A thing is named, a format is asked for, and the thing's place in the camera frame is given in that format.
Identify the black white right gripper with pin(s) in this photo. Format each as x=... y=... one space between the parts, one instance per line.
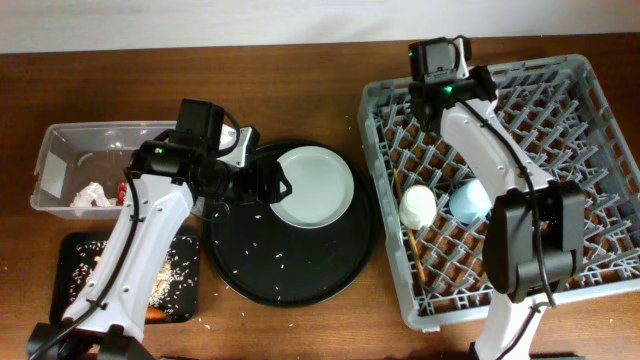
x=476 y=74

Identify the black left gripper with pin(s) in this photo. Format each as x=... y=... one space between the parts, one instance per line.
x=254 y=193

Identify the pale grey round plate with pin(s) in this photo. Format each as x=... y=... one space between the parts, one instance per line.
x=322 y=187

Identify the light blue cup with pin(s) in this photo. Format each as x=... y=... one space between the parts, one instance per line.
x=470 y=202

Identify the cream white cup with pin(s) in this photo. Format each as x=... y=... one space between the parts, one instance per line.
x=417 y=208

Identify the orange carrot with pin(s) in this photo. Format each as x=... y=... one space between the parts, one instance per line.
x=154 y=315

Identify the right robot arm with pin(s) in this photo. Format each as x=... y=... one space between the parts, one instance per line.
x=533 y=244

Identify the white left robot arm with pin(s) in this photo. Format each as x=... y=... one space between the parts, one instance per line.
x=166 y=177

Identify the grey plastic dishwasher rack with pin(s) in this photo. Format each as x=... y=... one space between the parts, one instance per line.
x=551 y=123

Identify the clear plastic waste bin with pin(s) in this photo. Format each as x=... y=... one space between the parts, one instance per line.
x=73 y=155

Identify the round black tray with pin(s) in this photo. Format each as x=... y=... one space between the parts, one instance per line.
x=275 y=264

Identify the wooden chopstick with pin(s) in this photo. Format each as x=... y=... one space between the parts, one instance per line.
x=412 y=240

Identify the black rectangular tray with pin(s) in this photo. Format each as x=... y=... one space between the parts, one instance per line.
x=65 y=263

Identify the rice and food scraps pile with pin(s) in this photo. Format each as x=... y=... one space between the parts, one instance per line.
x=178 y=275

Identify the red snack wrapper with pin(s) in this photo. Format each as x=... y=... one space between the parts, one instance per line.
x=122 y=190

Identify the crumpled white tissue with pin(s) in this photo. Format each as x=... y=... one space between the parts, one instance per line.
x=92 y=195

